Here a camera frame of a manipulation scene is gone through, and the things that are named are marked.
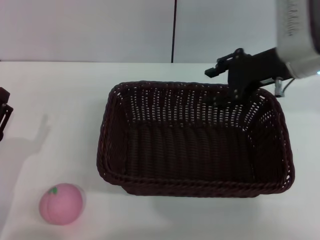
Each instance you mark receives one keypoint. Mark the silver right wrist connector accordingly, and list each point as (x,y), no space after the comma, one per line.
(279,87)

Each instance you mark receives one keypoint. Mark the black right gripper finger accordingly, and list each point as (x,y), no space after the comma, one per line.
(237,91)
(222,65)

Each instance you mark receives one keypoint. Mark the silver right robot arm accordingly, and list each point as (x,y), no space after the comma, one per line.
(295,37)

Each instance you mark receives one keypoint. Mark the black vertical wall strip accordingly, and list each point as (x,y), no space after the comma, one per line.
(174,30)

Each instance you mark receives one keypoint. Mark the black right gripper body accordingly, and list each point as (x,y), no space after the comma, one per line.
(260,67)

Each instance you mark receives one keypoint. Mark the dark brown woven basket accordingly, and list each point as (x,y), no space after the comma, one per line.
(190,155)

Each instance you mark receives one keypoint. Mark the pink toy peach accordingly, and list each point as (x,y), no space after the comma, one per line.
(61,205)

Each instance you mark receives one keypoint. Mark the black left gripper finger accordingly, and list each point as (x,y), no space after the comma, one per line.
(3,115)

